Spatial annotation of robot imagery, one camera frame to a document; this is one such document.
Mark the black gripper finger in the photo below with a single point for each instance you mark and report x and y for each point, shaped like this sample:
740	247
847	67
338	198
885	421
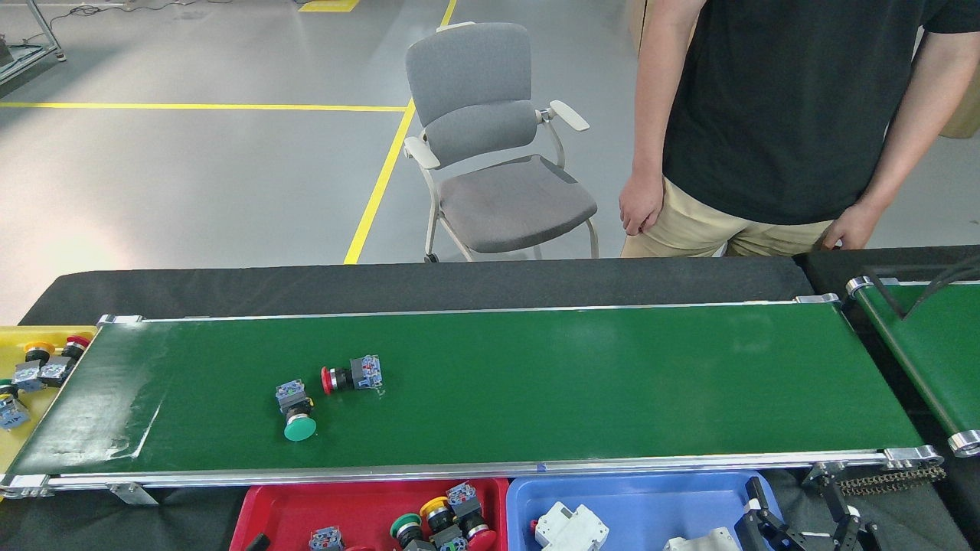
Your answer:
754	490
834	497
257	543

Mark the white circuit breaker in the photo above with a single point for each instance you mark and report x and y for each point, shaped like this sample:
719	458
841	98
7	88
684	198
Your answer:
570	529
700	542

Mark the green push button switch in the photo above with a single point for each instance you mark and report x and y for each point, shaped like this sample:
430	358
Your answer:
14	413
406	526
300	428

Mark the yellow push button switch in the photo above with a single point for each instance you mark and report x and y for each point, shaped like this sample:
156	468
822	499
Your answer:
434	505
38	348

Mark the person's right forearm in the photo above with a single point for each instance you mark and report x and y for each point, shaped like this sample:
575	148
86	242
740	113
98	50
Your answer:
657	115

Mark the person's left forearm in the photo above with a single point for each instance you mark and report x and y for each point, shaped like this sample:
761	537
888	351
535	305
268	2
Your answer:
899	145

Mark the red plastic tray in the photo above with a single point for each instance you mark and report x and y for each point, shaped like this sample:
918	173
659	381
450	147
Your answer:
306	505

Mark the blue plastic tray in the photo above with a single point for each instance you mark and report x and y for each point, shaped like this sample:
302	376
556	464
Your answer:
651	505

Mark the green feeder conveyor belt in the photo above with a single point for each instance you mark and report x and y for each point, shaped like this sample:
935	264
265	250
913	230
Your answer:
942	360

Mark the long green conveyor belt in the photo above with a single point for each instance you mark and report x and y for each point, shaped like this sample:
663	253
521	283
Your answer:
612	383

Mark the yellow plastic tray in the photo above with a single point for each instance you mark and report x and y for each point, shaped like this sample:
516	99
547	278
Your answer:
8	356

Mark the person's left hand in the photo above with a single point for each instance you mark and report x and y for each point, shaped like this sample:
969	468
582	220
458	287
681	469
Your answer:
857	226

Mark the person's right hand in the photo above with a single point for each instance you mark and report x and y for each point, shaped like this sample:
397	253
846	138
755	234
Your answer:
641	203

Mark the large black cloth table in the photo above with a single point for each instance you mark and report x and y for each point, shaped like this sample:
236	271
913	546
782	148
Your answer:
230	287

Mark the person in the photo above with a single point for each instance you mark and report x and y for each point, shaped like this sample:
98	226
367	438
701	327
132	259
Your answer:
788	115

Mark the golden plant pot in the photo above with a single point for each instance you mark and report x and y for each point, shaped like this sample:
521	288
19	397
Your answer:
963	119

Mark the grey office chair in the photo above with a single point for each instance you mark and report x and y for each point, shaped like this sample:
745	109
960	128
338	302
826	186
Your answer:
471	76

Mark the grey metal rack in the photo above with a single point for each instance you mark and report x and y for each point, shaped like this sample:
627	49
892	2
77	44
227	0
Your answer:
27	61

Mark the dark grey box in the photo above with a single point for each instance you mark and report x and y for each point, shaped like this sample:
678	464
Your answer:
4	50

